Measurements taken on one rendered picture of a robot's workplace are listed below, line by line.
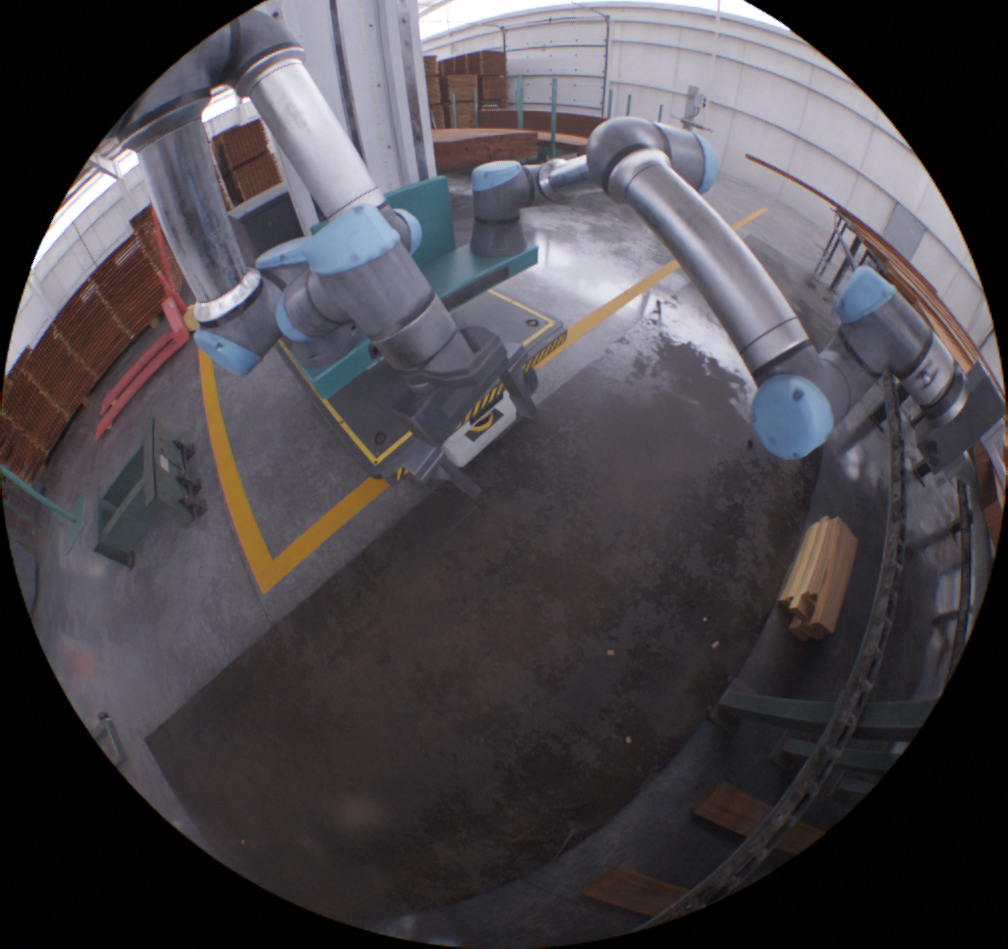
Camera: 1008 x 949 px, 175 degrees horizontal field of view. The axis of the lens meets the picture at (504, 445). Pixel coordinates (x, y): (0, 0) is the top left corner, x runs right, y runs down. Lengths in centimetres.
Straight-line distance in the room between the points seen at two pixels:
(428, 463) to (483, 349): 14
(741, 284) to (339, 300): 35
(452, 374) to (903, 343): 44
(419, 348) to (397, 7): 79
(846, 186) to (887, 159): 167
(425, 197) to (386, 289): 58
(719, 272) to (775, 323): 7
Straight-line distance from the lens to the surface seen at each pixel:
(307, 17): 87
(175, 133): 46
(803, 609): 124
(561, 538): 97
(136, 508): 175
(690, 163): 54
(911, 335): 42
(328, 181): 44
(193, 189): 46
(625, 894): 145
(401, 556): 100
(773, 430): 32
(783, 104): 1119
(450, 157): 278
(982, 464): 53
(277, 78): 49
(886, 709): 80
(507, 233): 85
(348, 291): 28
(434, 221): 87
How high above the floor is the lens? 94
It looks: 59 degrees down
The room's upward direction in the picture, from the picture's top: 3 degrees counter-clockwise
